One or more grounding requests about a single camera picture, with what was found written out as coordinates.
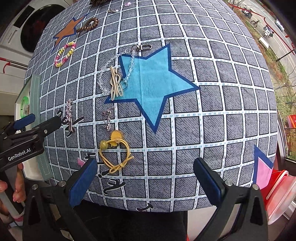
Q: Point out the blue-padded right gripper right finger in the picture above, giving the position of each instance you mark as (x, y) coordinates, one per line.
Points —
(210, 181)

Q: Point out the beige metal hair clip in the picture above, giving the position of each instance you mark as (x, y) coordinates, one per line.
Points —
(115, 82)

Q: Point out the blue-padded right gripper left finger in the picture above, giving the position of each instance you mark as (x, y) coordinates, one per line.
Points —
(80, 181)

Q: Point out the white washing machine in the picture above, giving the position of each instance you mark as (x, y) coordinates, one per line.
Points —
(20, 38)

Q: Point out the small pink hair clip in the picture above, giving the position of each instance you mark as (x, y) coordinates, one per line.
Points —
(80, 162)

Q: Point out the red-handled metal rod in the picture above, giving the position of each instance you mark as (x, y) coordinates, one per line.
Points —
(13, 64)

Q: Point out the silver star hair clip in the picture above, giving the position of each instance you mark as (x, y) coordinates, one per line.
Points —
(68, 116)

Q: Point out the small rhinestone hair clip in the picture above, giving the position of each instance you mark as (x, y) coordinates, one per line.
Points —
(107, 117)

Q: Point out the red plastic basin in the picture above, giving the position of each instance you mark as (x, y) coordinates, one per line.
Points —
(278, 194)

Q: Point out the grey checked tablecloth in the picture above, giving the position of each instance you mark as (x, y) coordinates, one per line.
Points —
(195, 84)

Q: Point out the person's left hand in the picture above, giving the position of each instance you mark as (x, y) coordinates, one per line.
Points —
(13, 191)

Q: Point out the silver rhinestone hair clip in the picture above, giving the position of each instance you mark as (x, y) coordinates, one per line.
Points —
(112, 10)

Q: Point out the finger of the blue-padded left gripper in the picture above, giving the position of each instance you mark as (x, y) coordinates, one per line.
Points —
(23, 122)

